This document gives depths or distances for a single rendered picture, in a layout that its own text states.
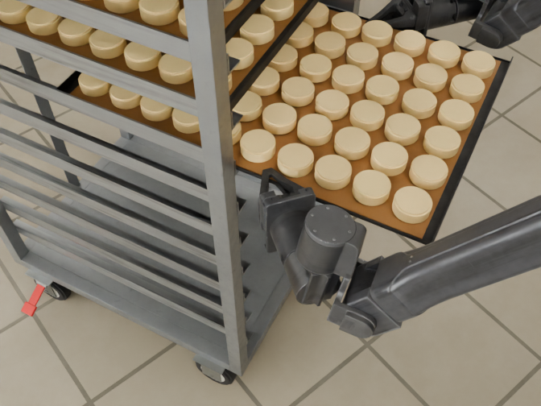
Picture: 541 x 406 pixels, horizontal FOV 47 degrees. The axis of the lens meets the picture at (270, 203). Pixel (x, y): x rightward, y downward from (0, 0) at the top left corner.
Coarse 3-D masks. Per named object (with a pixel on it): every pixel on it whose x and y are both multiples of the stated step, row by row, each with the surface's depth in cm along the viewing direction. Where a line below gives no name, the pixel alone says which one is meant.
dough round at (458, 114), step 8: (448, 104) 92; (456, 104) 92; (464, 104) 92; (440, 112) 92; (448, 112) 91; (456, 112) 91; (464, 112) 91; (472, 112) 91; (440, 120) 92; (448, 120) 91; (456, 120) 90; (464, 120) 90; (472, 120) 91; (456, 128) 91; (464, 128) 91
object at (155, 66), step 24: (0, 0) 93; (288, 0) 93; (0, 24) 93; (24, 24) 93; (48, 24) 90; (72, 24) 89; (264, 24) 89; (72, 48) 89; (96, 48) 87; (120, 48) 87; (144, 48) 86; (240, 48) 86; (264, 48) 89; (144, 72) 86; (168, 72) 83; (240, 72) 86; (192, 96) 83
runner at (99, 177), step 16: (0, 128) 118; (16, 144) 113; (32, 144) 115; (48, 160) 112; (64, 160) 109; (80, 176) 111; (96, 176) 108; (112, 176) 110; (128, 192) 106; (144, 192) 108; (160, 208) 105; (176, 208) 103; (192, 224) 103; (208, 224) 101; (240, 240) 100
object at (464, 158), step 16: (464, 48) 103; (496, 80) 99; (496, 96) 94; (480, 112) 94; (480, 128) 92; (464, 160) 88; (256, 176) 87; (448, 192) 85; (432, 224) 82; (416, 240) 80; (432, 240) 78
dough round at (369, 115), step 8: (360, 104) 92; (368, 104) 92; (376, 104) 92; (352, 112) 92; (360, 112) 91; (368, 112) 91; (376, 112) 91; (384, 112) 92; (352, 120) 92; (360, 120) 90; (368, 120) 90; (376, 120) 90; (360, 128) 91; (368, 128) 91; (376, 128) 91
